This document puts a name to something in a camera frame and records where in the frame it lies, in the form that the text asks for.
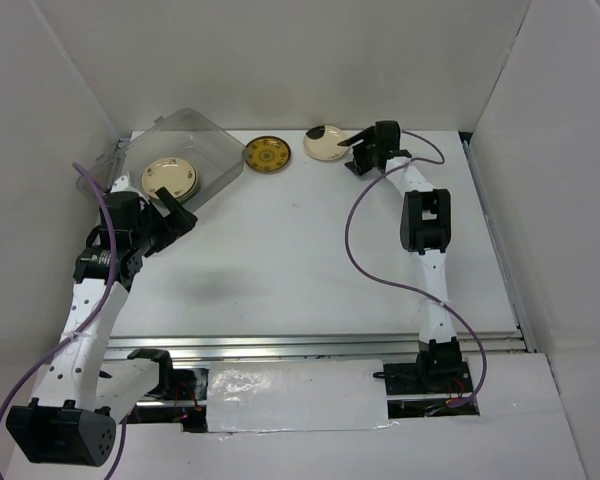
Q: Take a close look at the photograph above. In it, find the yellow patterned plate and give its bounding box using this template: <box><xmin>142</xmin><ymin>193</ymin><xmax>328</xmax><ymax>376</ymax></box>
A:
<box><xmin>244</xmin><ymin>136</ymin><xmax>292</xmax><ymax>174</ymax></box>

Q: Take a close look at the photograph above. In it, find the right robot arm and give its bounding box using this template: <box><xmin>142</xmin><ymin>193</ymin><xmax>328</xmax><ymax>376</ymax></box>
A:
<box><xmin>338</xmin><ymin>120</ymin><xmax>462</xmax><ymax>392</ymax></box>

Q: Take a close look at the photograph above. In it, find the clear plastic bin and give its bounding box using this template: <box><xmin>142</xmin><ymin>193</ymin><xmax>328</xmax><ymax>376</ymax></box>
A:
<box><xmin>88</xmin><ymin>108</ymin><xmax>245</xmax><ymax>215</ymax></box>

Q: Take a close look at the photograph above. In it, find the cream plate with black patch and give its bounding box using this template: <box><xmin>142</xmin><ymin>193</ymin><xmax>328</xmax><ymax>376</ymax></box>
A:
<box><xmin>303</xmin><ymin>125</ymin><xmax>349</xmax><ymax>162</ymax></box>

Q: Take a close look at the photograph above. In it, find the white cover panel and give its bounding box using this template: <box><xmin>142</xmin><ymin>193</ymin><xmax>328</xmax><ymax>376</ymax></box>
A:
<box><xmin>206</xmin><ymin>360</ymin><xmax>389</xmax><ymax>433</ymax></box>

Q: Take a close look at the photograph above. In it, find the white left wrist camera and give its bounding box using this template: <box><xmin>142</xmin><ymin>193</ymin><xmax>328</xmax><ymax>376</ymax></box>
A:
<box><xmin>109</xmin><ymin>174</ymin><xmax>133</xmax><ymax>194</ymax></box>

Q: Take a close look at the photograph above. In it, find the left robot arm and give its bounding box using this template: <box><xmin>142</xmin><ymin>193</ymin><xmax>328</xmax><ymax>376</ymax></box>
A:
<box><xmin>6</xmin><ymin>187</ymin><xmax>197</xmax><ymax>467</ymax></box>

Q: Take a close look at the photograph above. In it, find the cream plate with brown motifs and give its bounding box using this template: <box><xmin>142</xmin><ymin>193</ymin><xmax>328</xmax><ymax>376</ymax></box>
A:
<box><xmin>141</xmin><ymin>157</ymin><xmax>199</xmax><ymax>200</ymax></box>

